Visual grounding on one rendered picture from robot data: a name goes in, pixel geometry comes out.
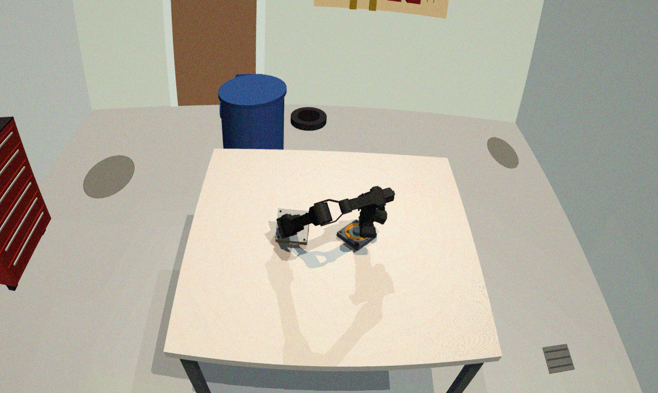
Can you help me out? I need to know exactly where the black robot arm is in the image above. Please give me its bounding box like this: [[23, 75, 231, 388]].
[[276, 186, 395, 238]]

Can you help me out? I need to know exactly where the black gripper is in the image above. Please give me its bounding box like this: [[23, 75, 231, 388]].
[[358, 208, 376, 238]]

